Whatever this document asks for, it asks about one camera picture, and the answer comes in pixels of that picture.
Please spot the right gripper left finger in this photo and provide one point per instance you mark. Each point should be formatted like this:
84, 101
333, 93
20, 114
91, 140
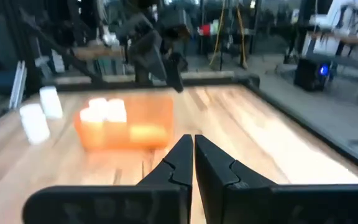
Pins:
120, 205

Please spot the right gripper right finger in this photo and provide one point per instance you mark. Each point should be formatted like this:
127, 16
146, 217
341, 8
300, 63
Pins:
259, 205

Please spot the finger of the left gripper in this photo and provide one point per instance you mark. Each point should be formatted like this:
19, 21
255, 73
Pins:
177, 71
151, 56

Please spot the orange translucent plastic basket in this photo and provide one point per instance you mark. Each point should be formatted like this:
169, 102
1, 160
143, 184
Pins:
154, 105

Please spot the white pill bottle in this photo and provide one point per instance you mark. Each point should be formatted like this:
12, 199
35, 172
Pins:
98, 103
51, 102
89, 116
117, 109
34, 124

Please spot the black computer with blue light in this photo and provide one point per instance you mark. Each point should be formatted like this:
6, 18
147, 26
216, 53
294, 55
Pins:
306, 74

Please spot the silver aluminium bars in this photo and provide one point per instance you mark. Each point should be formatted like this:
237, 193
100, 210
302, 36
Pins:
19, 84

